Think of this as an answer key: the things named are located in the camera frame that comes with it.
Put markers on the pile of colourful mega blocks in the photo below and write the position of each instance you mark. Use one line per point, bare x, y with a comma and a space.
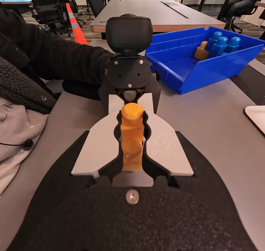
219, 46

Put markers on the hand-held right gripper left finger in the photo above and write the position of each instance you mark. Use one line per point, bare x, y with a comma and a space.
99, 149

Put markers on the orange traffic cone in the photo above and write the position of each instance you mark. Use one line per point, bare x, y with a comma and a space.
76, 29

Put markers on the grey sweatshirt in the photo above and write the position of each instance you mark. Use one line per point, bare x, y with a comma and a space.
16, 126

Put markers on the blue plastic bin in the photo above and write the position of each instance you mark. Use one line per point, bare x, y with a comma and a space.
196, 77

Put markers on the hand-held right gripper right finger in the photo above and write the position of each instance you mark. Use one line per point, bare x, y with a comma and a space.
167, 151

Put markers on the grey desk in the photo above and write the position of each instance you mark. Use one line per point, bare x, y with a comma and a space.
145, 13

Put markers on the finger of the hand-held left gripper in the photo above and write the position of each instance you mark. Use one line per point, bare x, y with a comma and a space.
148, 103
115, 104

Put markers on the orange mega block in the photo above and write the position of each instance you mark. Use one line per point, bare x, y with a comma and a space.
132, 129
132, 162

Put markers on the black fleece jacket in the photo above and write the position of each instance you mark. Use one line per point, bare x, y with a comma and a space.
20, 85

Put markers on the white display stand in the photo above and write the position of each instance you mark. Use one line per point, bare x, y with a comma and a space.
257, 116

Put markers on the person's left forearm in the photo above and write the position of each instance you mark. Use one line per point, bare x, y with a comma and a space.
51, 54

